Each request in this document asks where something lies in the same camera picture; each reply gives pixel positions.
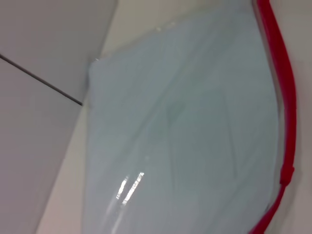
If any clear document bag red zip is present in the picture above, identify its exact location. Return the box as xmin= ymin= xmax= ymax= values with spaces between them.
xmin=80 ymin=0 xmax=297 ymax=234

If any red zip slider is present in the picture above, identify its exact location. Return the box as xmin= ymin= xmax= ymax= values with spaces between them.
xmin=279 ymin=165 xmax=295 ymax=186

